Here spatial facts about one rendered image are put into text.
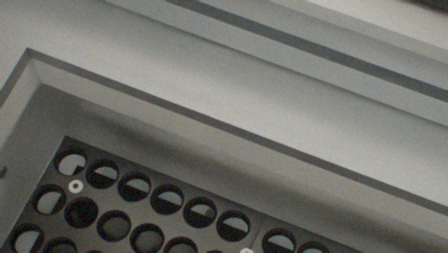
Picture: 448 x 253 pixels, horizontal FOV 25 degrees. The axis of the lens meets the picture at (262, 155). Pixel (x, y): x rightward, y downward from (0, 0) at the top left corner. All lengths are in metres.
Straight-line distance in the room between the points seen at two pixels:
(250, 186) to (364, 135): 0.12
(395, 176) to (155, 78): 0.09
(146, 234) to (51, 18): 0.10
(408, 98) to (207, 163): 0.15
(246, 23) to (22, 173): 0.15
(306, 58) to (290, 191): 0.12
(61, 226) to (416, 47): 0.16
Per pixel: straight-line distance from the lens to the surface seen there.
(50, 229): 0.40
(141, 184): 0.46
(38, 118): 0.45
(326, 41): 0.34
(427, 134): 0.36
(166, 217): 0.40
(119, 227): 0.43
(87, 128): 0.49
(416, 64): 0.33
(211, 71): 0.37
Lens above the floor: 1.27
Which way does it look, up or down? 65 degrees down
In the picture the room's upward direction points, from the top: 1 degrees counter-clockwise
